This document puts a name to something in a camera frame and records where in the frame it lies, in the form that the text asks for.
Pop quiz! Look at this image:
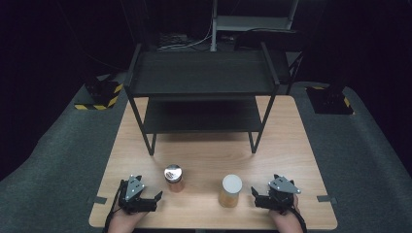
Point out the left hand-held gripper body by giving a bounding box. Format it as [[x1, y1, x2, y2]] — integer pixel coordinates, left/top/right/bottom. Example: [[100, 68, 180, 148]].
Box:
[[118, 175, 159, 216]]

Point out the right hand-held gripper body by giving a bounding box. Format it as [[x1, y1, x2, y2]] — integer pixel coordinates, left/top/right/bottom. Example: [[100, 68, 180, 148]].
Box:
[[254, 176, 302, 215]]

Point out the metal lid red spice jar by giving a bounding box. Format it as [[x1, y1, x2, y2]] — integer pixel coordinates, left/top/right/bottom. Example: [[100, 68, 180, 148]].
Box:
[[163, 163, 187, 194]]

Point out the white lid orange spice jar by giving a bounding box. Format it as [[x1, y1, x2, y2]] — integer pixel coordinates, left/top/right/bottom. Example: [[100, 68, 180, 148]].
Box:
[[218, 174, 244, 209]]

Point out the black two-tier shelf rack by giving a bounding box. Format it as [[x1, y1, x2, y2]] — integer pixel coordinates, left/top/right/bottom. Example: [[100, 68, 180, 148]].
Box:
[[123, 42, 281, 157]]

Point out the person's right hand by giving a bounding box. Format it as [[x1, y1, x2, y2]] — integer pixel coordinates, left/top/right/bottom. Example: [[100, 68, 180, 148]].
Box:
[[268, 195, 304, 233]]

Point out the person's left hand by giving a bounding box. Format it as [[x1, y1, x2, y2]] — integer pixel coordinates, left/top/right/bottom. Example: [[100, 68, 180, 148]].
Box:
[[108, 207, 149, 233]]

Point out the black yellow striped base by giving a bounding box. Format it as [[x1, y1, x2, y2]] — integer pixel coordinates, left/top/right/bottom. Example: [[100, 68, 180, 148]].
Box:
[[74, 76, 124, 111], [305, 84, 356, 116]]

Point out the dark box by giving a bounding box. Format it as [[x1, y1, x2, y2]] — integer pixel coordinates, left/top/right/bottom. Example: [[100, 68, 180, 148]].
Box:
[[234, 28, 305, 52]]

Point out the grey metal stand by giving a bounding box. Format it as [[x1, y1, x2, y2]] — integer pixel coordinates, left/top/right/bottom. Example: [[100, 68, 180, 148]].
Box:
[[209, 0, 299, 52]]

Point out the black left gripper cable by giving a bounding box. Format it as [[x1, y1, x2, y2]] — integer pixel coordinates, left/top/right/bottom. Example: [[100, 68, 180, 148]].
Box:
[[102, 180, 126, 233]]

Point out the white cable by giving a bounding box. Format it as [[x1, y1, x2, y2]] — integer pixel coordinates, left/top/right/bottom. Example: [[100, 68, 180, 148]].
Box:
[[157, 18, 215, 51]]

